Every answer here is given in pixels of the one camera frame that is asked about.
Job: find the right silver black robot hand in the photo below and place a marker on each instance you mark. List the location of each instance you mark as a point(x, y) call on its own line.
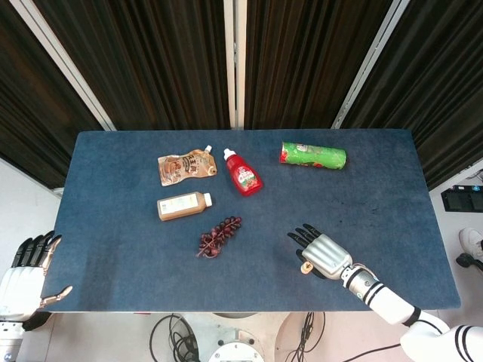
point(328, 256)

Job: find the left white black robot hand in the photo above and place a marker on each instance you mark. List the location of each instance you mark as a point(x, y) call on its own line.
point(19, 292)

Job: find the cream chess piece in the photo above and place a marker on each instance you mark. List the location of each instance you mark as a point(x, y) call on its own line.
point(306, 267)

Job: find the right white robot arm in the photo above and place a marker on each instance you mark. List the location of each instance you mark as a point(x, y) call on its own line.
point(388, 305)

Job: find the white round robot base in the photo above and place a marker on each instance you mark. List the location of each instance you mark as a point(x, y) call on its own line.
point(235, 347)

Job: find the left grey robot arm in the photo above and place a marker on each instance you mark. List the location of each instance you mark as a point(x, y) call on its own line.
point(7, 339)

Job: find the green chip can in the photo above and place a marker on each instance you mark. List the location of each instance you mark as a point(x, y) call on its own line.
point(313, 155)

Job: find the purple plastic grape bunch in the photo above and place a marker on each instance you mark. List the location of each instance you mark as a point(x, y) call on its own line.
point(220, 235)

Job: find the red ketchup bottle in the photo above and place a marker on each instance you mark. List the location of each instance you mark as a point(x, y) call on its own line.
point(245, 177)

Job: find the blue velvet table cloth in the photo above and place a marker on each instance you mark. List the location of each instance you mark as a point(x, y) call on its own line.
point(132, 264)

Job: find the black chair caster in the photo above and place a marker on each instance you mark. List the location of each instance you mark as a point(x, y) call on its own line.
point(466, 259)

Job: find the black electronic device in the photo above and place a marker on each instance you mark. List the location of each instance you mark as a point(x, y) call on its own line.
point(460, 200)

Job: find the orange juice bottle white cap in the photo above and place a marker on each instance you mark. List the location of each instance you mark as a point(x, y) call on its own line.
point(181, 206)

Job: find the brown spouted drink pouch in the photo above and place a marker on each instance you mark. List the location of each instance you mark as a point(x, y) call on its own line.
point(185, 166)

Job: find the dark brown pleated curtain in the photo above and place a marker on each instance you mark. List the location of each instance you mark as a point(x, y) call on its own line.
point(445, 94)
point(302, 68)
point(151, 68)
point(30, 113)

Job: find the white divider frame post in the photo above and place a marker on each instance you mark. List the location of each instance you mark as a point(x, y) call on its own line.
point(230, 64)
point(365, 64)
point(65, 65)

